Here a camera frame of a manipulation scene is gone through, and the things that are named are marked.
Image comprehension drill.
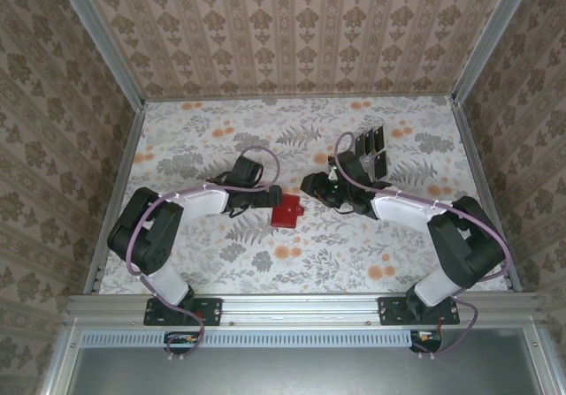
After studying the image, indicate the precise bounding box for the red square block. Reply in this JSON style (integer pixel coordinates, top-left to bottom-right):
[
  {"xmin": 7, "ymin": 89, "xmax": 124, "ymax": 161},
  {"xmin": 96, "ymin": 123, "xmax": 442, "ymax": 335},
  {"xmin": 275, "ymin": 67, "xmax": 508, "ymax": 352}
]
[{"xmin": 271, "ymin": 193, "xmax": 305, "ymax": 229}]

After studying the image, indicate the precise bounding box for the floral patterned table cover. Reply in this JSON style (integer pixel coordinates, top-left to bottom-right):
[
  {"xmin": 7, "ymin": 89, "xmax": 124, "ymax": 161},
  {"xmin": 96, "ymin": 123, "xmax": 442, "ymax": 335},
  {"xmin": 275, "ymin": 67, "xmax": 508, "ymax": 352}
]
[{"xmin": 90, "ymin": 96, "xmax": 509, "ymax": 295}]

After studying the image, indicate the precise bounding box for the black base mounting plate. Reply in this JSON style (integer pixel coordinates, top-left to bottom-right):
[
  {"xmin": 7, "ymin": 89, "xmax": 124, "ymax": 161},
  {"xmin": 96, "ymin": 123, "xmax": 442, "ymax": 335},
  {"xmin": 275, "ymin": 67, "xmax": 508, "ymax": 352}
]
[
  {"xmin": 143, "ymin": 296, "xmax": 222, "ymax": 327},
  {"xmin": 379, "ymin": 296, "xmax": 459, "ymax": 327}
]

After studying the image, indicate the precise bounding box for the black electronics box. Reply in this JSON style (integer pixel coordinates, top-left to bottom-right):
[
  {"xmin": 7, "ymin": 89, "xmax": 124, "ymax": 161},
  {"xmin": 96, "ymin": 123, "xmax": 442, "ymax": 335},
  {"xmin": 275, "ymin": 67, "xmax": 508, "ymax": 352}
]
[
  {"xmin": 409, "ymin": 329, "xmax": 444, "ymax": 354},
  {"xmin": 163, "ymin": 330, "xmax": 201, "ymax": 355}
]

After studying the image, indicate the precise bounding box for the grey metal panel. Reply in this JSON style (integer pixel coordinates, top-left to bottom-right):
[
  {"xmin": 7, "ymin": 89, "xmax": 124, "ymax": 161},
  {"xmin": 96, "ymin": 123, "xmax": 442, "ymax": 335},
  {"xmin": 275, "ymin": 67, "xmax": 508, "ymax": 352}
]
[{"xmin": 39, "ymin": 326, "xmax": 566, "ymax": 395}]

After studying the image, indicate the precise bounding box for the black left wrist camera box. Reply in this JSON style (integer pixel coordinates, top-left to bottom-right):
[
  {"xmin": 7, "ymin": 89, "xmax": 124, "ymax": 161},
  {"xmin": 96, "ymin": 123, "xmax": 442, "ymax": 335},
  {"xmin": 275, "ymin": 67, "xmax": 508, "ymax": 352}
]
[{"xmin": 232, "ymin": 155, "xmax": 264, "ymax": 189}]

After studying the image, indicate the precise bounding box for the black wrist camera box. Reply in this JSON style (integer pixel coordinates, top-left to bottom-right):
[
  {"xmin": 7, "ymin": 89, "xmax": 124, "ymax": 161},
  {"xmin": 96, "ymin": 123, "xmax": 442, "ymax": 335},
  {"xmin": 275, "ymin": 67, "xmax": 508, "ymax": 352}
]
[
  {"xmin": 329, "ymin": 151, "xmax": 369, "ymax": 185},
  {"xmin": 232, "ymin": 155, "xmax": 264, "ymax": 189}
]

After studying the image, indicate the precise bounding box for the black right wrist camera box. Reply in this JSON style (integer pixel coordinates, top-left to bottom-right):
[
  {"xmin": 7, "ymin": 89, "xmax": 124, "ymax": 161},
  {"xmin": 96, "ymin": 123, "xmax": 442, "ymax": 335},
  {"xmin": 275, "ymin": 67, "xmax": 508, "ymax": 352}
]
[{"xmin": 329, "ymin": 151, "xmax": 369, "ymax": 185}]

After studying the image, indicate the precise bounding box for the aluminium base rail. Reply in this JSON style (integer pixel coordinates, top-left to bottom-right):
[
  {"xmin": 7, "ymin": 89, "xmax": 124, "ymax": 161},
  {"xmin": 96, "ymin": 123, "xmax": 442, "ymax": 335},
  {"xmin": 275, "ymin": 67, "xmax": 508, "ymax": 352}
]
[{"xmin": 64, "ymin": 292, "xmax": 545, "ymax": 328}]

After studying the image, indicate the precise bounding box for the aluminium side rail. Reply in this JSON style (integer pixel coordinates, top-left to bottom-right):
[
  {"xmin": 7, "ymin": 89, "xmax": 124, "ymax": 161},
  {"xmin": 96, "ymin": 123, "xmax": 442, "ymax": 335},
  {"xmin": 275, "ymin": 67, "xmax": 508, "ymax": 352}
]
[
  {"xmin": 83, "ymin": 103, "xmax": 147, "ymax": 297},
  {"xmin": 450, "ymin": 101, "xmax": 523, "ymax": 293}
]

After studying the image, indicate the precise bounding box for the grey slotted cable duct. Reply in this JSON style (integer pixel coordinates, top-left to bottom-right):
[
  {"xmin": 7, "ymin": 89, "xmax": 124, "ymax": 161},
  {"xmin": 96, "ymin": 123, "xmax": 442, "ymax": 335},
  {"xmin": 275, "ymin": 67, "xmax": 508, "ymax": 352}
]
[{"xmin": 81, "ymin": 329, "xmax": 417, "ymax": 349}]

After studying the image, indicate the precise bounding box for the aluminium frame post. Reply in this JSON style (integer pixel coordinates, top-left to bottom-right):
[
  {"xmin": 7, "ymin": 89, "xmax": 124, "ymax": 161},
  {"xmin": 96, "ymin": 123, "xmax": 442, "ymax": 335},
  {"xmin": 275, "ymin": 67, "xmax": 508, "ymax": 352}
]
[
  {"xmin": 50, "ymin": 0, "xmax": 147, "ymax": 109},
  {"xmin": 450, "ymin": 0, "xmax": 540, "ymax": 107}
]

